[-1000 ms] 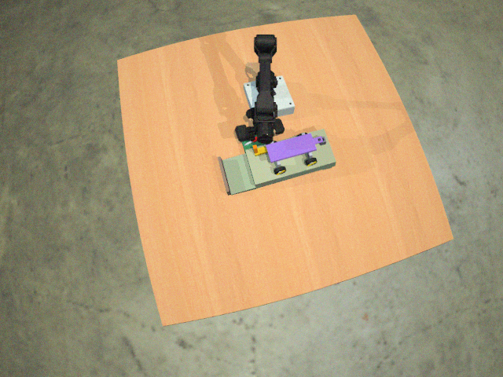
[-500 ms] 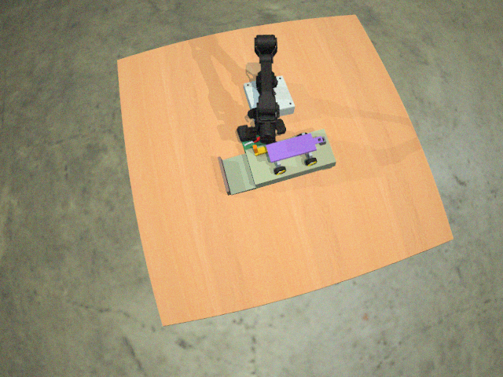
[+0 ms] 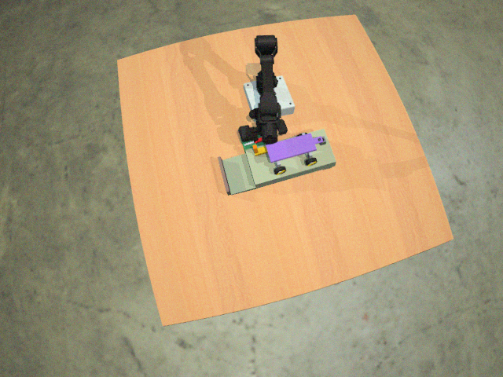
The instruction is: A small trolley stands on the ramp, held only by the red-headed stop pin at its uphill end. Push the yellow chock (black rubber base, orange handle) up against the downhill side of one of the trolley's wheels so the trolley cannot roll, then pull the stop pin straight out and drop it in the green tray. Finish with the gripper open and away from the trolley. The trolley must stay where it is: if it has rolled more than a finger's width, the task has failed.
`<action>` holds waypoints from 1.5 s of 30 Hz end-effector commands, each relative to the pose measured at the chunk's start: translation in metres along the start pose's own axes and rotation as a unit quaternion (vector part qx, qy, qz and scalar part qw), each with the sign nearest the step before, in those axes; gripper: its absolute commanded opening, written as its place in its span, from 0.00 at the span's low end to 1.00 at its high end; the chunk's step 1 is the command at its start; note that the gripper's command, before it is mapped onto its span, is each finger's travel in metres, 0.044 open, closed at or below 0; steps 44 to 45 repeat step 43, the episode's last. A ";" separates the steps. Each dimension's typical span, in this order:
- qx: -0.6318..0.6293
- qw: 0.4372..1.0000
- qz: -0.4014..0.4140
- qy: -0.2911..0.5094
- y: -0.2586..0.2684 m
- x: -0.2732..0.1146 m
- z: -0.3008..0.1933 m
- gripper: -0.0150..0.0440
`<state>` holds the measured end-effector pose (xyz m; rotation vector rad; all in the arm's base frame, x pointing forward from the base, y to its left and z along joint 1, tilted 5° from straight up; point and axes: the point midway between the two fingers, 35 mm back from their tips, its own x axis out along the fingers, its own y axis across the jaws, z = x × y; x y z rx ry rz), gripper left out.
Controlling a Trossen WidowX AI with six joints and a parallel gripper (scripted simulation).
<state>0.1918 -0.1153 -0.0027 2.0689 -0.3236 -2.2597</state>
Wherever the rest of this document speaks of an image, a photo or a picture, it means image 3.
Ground grey-green flat ramp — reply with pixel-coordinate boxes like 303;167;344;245
218;129;336;196

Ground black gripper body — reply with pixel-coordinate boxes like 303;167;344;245
238;119;288;142

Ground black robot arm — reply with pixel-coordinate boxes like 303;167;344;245
249;35;281;145

